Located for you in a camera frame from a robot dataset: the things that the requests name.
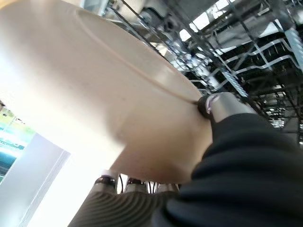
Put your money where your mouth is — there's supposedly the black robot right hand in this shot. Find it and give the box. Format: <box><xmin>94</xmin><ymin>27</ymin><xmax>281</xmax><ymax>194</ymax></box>
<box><xmin>67</xmin><ymin>91</ymin><xmax>303</xmax><ymax>227</ymax></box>

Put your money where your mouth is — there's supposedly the beige ceramic bowl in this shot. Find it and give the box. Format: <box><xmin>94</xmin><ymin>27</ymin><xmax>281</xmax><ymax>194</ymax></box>
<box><xmin>0</xmin><ymin>0</ymin><xmax>213</xmax><ymax>187</ymax></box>

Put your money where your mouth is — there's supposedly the white glossy cabinet door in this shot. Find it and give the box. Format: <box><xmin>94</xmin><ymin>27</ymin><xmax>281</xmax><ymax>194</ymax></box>
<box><xmin>0</xmin><ymin>132</ymin><xmax>71</xmax><ymax>227</ymax></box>

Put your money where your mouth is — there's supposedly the dishwasher lower wire rack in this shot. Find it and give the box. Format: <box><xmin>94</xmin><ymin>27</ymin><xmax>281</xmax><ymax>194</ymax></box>
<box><xmin>104</xmin><ymin>0</ymin><xmax>303</xmax><ymax>142</ymax></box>

